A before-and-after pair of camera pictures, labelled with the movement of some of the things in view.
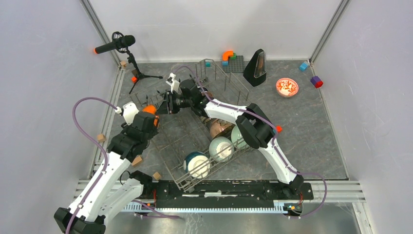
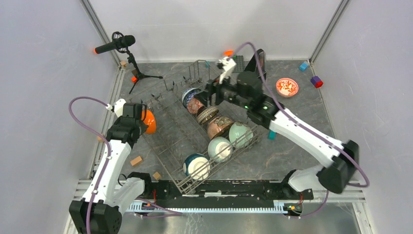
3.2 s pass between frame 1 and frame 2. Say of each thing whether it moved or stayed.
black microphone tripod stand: stayed
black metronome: stayed
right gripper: moved
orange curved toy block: stayed
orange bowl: moved
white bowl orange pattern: stayed
